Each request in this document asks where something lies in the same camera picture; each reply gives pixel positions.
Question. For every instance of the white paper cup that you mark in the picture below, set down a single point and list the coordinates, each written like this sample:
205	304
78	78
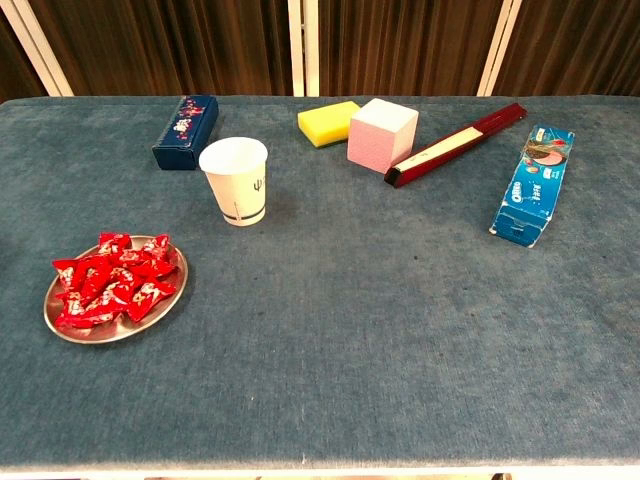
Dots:
240	195

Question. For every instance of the blue table cloth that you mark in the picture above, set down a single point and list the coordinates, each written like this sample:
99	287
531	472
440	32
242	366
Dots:
350	325

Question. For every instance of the pink foam cube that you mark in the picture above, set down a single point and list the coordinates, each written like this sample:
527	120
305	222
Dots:
375	145

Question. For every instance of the yellow sponge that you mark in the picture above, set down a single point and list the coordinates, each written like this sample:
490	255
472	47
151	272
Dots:
325	122

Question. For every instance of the long dark red box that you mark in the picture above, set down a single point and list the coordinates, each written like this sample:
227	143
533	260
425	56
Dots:
440	150

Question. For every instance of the dark blue printed box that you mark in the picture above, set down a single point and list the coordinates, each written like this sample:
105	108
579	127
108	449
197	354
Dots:
182	130

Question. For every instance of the dark brown curtain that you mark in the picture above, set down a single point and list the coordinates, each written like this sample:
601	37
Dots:
175	50
575	50
15	65
400	50

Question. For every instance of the blue Oreo cookie box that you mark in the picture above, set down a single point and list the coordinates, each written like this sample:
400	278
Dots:
530	195

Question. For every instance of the round metal plate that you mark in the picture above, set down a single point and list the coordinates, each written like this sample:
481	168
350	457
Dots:
115	334

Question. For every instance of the white frame post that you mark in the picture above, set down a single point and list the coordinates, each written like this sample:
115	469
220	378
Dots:
39	50
312	50
499	50
296	50

